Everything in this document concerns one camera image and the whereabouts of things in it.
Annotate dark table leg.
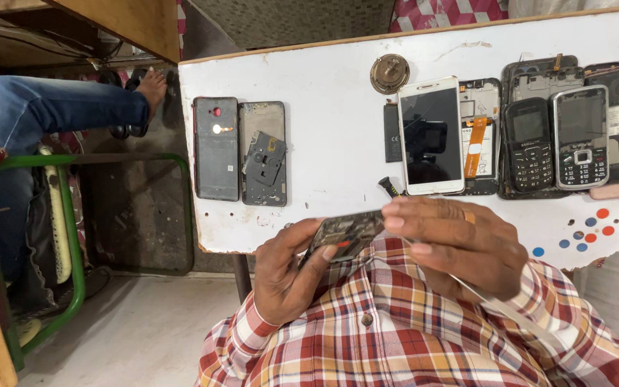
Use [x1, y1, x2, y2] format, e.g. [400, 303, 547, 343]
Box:
[232, 254, 255, 305]

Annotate round brass bell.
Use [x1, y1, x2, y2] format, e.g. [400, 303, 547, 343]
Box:
[369, 53, 411, 96]

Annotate black sandals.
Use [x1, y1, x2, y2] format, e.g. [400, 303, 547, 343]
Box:
[98, 68, 180, 140]

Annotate wooden bench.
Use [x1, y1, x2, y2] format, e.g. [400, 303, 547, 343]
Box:
[0, 0, 181, 68]

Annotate black empty phone housing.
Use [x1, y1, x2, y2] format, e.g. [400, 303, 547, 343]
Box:
[499, 54, 585, 201]

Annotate person's right hand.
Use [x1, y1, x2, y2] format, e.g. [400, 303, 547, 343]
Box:
[382, 196, 529, 303]

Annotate black phone battery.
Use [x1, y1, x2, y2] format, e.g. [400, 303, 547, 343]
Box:
[383, 101, 405, 163]

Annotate person's left hand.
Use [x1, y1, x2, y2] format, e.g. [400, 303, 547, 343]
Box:
[254, 217, 339, 327]

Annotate silver keypad phone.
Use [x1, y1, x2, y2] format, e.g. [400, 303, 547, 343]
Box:
[551, 84, 610, 191]

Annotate group of coloured dot stickers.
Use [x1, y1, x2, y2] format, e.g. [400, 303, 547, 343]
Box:
[532, 208, 616, 258]

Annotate grey inner phone plate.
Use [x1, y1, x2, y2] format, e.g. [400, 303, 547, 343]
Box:
[242, 130, 288, 188]

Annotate white smartphone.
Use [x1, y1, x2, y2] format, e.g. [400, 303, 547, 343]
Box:
[397, 75, 466, 196]

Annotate black keypad phone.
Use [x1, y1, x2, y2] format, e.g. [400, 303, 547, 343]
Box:
[503, 96, 556, 194]

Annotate red plaid shirt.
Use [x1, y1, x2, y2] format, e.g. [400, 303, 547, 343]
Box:
[196, 232, 619, 387]

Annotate pink white patterned cloth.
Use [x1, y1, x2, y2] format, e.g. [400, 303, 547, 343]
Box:
[389, 0, 510, 34]

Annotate green metal stool frame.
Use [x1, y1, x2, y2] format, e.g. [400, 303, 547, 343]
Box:
[0, 153, 195, 357]

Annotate grey phone back cover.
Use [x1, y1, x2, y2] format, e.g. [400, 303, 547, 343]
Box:
[193, 96, 240, 203]

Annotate open phone with orange flex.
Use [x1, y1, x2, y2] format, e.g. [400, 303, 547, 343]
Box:
[456, 78, 502, 197]

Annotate cream woven strap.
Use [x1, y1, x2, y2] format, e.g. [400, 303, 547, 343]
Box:
[38, 144, 74, 286]

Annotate bare phone circuit frame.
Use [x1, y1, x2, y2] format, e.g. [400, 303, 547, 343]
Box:
[298, 210, 386, 270]

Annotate black yellow screwdriver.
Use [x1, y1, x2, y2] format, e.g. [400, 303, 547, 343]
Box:
[378, 177, 406, 200]

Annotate open grey phone frame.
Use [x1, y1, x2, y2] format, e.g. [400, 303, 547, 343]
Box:
[238, 100, 288, 208]

